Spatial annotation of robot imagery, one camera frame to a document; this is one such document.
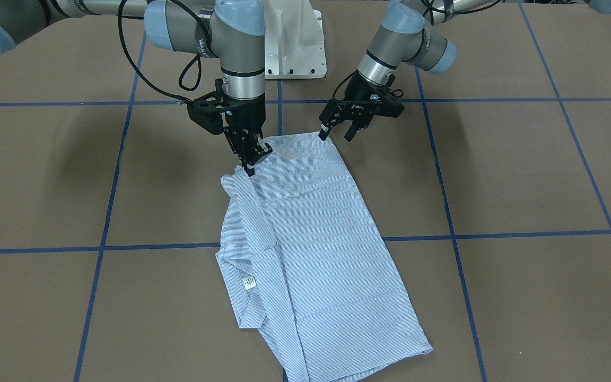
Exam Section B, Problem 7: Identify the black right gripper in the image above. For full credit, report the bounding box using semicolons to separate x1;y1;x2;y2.
224;95;273;177

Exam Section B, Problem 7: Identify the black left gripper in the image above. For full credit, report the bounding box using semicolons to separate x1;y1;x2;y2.
318;70;396;142

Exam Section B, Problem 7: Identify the light blue striped shirt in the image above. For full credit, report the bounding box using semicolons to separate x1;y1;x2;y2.
216;133;433;381

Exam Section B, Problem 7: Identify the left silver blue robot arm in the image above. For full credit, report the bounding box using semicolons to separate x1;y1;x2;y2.
319;1;497;141

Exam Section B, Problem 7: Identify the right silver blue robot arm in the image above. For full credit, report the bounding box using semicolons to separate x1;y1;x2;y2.
0;1;272;176

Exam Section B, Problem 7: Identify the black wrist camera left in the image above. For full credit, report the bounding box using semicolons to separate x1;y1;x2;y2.
370;85;405;118

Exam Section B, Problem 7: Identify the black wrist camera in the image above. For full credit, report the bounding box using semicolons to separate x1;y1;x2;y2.
186;90;225;135
370;85;405;118

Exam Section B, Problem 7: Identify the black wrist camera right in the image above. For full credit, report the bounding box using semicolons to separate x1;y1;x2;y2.
186;90;225;135

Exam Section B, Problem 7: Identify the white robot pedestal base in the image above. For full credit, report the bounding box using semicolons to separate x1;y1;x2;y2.
262;1;328;80

